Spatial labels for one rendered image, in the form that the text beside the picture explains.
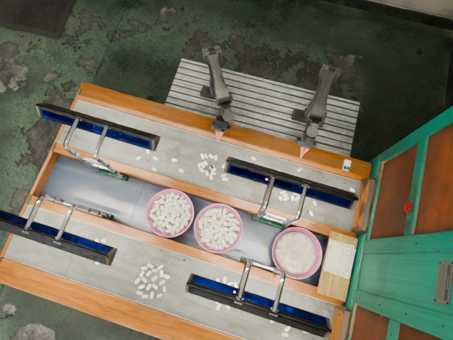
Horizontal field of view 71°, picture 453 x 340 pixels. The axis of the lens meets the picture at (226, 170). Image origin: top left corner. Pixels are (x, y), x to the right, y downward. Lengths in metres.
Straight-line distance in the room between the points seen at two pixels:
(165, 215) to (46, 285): 0.70
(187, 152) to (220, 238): 0.53
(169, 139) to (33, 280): 1.04
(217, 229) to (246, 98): 0.86
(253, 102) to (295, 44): 1.23
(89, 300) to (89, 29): 2.46
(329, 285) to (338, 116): 1.01
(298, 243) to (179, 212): 0.68
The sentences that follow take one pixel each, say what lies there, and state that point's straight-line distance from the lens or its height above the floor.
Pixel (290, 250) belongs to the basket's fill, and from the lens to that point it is 1.81.
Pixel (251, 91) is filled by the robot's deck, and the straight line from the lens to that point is 2.12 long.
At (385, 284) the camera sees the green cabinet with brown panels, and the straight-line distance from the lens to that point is 1.54.
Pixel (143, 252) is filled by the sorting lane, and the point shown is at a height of 0.74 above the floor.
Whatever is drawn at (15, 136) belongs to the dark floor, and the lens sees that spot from 3.24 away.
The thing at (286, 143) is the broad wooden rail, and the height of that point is 0.76.
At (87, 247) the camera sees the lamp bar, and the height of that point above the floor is 1.11.
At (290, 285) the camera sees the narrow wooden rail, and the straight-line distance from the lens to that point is 1.78.
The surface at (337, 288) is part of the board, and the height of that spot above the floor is 0.78.
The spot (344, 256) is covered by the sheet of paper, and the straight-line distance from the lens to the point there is 1.83.
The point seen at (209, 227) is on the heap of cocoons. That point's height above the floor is 0.72.
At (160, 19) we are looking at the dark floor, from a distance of 3.36.
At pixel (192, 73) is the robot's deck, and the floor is 0.67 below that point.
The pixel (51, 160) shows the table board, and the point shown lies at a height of 0.72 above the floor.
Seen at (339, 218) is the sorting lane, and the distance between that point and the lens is 1.88.
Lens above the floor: 2.51
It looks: 75 degrees down
